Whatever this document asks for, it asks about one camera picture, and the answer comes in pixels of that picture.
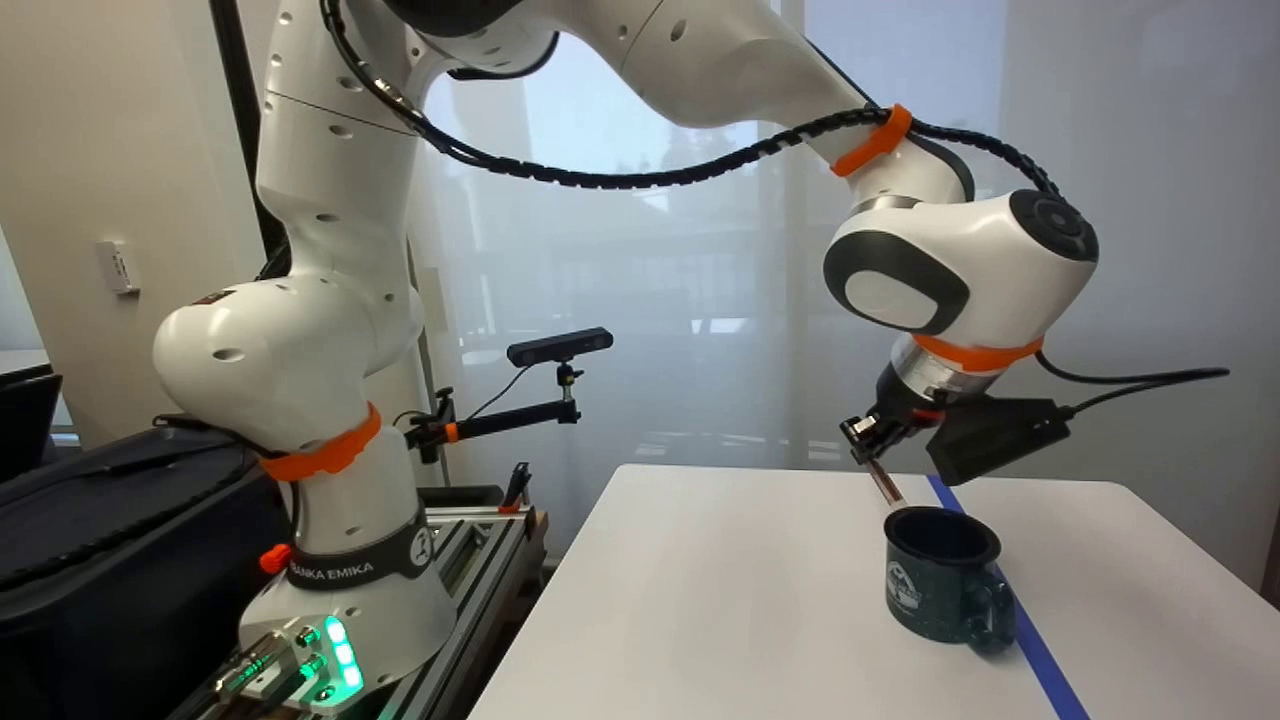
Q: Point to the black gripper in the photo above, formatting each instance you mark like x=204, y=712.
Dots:
x=914, y=391

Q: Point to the aluminium robot base cart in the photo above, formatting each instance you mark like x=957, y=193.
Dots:
x=480, y=560

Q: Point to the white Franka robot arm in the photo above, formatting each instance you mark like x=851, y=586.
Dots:
x=322, y=334

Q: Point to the dark blue mug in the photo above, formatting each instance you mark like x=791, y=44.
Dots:
x=932, y=601

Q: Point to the blue tape line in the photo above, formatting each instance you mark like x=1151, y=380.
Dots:
x=1044, y=660

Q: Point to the black clamp lever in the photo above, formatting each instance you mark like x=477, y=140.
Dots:
x=518, y=484

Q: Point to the red round knob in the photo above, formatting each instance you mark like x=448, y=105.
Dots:
x=275, y=559

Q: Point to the black vertical pole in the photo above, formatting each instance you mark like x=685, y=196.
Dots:
x=247, y=132

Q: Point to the black soft bag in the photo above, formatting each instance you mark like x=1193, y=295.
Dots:
x=121, y=560

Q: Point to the dark monitor edge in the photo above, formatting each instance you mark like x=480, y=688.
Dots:
x=26, y=424

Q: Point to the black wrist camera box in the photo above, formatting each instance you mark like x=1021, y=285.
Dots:
x=1002, y=437

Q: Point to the black stereo camera bar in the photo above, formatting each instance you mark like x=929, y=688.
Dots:
x=563, y=345

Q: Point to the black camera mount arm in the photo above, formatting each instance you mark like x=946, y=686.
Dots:
x=513, y=420

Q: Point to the white wall switch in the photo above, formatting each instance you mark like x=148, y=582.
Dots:
x=117, y=266

